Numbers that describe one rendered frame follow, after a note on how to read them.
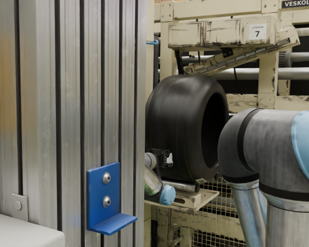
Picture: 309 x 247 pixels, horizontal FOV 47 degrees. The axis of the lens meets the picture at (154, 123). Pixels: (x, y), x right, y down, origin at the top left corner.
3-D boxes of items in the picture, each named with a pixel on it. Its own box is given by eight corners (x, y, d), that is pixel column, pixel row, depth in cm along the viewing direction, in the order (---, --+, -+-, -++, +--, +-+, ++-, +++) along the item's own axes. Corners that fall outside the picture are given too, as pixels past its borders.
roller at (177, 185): (139, 172, 193) (141, 178, 195) (135, 179, 190) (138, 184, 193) (198, 182, 175) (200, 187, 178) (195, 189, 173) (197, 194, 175)
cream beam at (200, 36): (167, 48, 212) (167, 23, 211) (184, 52, 234) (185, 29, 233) (270, 43, 183) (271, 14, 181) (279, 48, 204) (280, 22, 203)
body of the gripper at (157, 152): (170, 149, 159) (158, 150, 148) (169, 168, 159) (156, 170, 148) (156, 148, 162) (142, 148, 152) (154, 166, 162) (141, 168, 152)
